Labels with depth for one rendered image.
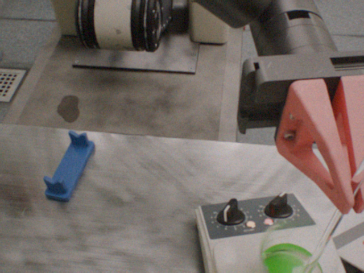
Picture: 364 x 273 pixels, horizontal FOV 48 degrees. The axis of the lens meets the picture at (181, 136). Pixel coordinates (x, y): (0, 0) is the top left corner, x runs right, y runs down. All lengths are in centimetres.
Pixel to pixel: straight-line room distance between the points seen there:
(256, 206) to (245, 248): 9
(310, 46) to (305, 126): 6
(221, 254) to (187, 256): 10
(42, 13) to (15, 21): 14
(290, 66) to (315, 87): 2
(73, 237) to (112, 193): 8
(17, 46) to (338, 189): 202
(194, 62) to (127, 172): 78
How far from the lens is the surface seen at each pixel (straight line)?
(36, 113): 126
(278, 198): 48
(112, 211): 55
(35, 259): 54
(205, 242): 45
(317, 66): 28
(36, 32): 224
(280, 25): 32
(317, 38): 31
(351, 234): 55
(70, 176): 58
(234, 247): 42
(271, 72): 26
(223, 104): 119
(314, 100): 26
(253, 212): 49
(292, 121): 29
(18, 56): 211
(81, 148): 60
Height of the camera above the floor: 122
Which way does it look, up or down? 50 degrees down
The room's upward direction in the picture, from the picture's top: 3 degrees counter-clockwise
